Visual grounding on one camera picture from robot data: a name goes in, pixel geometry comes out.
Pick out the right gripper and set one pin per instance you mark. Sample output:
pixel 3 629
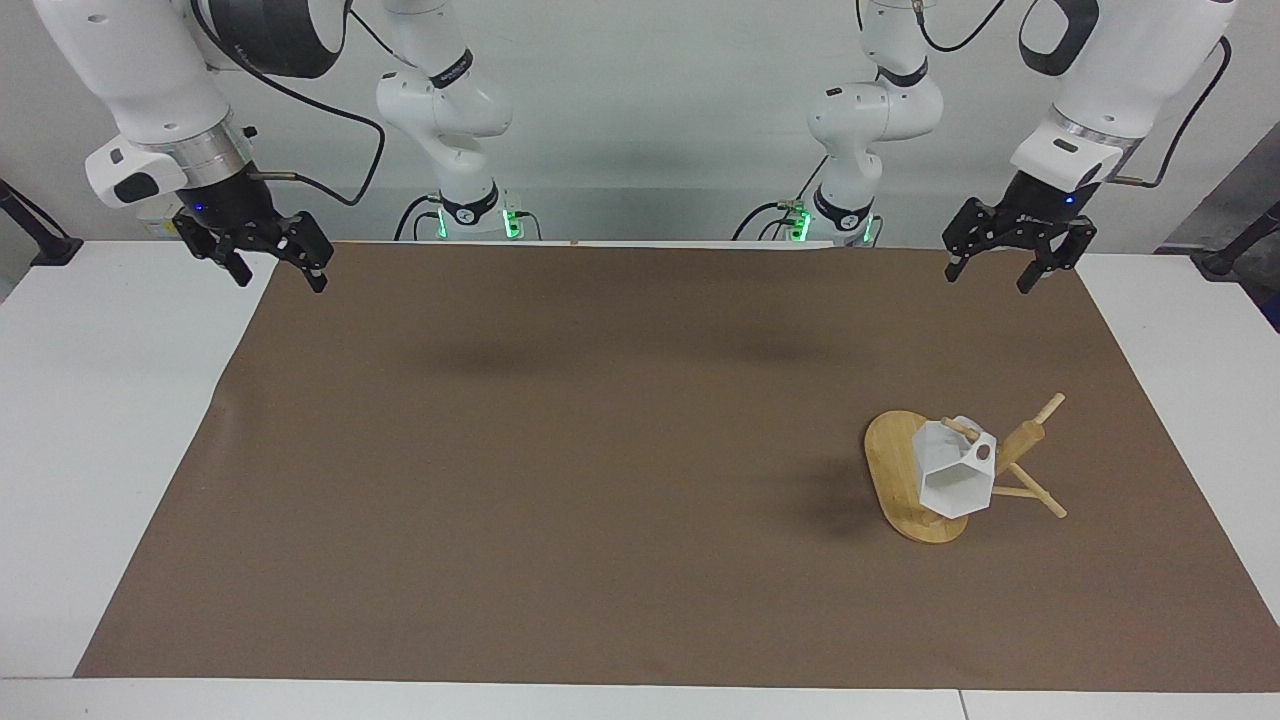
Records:
pixel 228 200

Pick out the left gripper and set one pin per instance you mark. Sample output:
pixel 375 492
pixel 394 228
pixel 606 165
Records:
pixel 1040 205

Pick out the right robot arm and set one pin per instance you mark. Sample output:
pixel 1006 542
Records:
pixel 150 70

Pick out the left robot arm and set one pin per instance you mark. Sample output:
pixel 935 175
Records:
pixel 1130 70

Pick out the white faceted cup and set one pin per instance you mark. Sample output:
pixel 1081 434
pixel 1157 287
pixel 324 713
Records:
pixel 945 480

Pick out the wooden cup rack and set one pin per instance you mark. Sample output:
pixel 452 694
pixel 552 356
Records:
pixel 895 470

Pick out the black stand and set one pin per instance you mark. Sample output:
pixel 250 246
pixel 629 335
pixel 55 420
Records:
pixel 55 248
pixel 1222 260

